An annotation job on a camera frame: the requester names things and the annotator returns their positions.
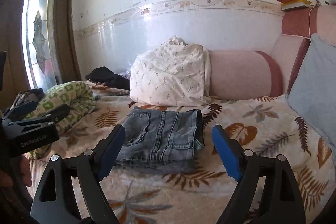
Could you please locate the black garment on bed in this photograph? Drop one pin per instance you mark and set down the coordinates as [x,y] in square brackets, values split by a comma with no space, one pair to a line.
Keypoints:
[108,78]

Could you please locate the light blue quilted pillow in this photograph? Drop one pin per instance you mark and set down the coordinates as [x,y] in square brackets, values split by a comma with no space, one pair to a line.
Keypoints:
[312,95]

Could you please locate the dark camouflage cloth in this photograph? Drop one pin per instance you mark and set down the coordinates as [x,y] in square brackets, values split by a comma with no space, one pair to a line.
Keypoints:
[33,95]

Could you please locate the white patterned pillow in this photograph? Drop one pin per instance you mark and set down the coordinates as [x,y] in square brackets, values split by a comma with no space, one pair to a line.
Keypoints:
[173,74]

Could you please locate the grey denim jeans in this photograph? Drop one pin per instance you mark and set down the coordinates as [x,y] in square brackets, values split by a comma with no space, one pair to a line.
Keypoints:
[161,142]

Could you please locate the pink bolster cushion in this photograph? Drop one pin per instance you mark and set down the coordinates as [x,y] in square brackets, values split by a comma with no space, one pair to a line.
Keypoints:
[244,75]

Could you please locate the person left hand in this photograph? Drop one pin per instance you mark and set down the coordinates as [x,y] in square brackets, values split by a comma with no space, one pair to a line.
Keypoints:
[20,170]

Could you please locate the green white patterned quilt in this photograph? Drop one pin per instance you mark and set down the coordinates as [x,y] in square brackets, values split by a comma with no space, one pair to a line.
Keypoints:
[79,97]

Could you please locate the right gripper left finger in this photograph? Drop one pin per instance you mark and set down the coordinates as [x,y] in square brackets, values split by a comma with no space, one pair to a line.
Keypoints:
[55,201]

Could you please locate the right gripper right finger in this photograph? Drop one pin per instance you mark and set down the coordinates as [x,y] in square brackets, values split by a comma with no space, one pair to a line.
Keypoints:
[281,201]

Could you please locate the stained glass window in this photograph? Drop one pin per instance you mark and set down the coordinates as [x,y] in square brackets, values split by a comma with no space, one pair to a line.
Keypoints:
[38,44]

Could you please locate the pink maroon headboard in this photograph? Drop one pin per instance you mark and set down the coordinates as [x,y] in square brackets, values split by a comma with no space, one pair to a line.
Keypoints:
[296,30]

